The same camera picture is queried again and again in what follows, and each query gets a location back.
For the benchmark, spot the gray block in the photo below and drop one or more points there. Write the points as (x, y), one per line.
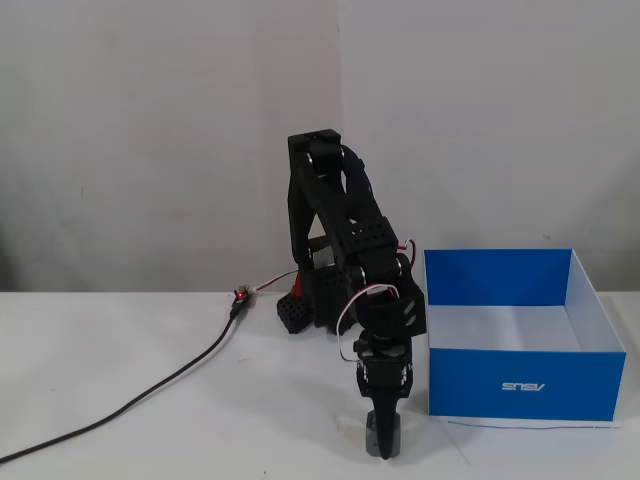
(371, 435)

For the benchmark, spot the small controller board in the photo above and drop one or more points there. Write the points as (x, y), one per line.
(242, 295)

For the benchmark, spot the clear tape piece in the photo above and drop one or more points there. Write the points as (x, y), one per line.
(347, 424)

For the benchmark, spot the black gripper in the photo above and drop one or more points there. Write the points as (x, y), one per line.
(384, 376)

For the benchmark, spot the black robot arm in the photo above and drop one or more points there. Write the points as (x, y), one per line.
(350, 220)

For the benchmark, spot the blue white cardboard box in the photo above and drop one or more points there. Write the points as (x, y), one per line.
(520, 380)

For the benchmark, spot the red table clamp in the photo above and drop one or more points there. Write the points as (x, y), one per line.
(297, 287)

